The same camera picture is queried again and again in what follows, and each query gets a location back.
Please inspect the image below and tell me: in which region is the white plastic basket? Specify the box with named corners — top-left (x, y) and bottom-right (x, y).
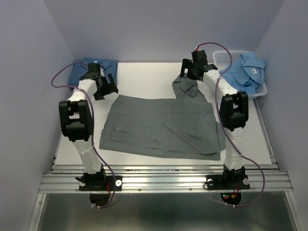
top-left (213, 51), bottom-right (268, 100)

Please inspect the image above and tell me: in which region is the folded blue checkered shirt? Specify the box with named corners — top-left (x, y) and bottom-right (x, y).
top-left (68, 58), bottom-right (118, 87)

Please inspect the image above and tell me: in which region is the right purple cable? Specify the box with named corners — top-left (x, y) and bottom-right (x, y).
top-left (195, 42), bottom-right (267, 209)

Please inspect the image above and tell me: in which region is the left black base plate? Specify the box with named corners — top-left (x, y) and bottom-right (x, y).
top-left (75, 174), bottom-right (122, 192)

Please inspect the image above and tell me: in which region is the aluminium mounting rail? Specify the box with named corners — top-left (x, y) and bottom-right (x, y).
top-left (38, 96), bottom-right (295, 193)

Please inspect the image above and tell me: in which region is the grey long sleeve shirt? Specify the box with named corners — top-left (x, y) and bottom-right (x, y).
top-left (99, 77), bottom-right (226, 160)

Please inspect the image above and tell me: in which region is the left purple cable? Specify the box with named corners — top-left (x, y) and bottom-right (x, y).
top-left (50, 61), bottom-right (116, 210)

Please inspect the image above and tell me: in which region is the light blue shirt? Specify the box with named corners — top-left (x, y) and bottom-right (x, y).
top-left (220, 51), bottom-right (267, 98)

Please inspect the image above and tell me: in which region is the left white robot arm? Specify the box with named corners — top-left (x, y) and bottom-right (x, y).
top-left (58, 63), bottom-right (118, 191)

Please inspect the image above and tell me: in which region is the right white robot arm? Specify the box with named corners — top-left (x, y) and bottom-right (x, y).
top-left (180, 50), bottom-right (250, 191)

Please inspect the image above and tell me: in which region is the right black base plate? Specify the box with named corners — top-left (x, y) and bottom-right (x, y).
top-left (205, 175), bottom-right (251, 191)

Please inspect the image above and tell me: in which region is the purple cable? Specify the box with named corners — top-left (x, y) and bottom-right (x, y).
top-left (50, 61), bottom-right (116, 210)
top-left (195, 42), bottom-right (267, 209)

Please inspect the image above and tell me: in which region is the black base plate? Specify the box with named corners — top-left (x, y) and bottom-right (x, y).
top-left (205, 175), bottom-right (251, 191)
top-left (75, 174), bottom-right (122, 192)

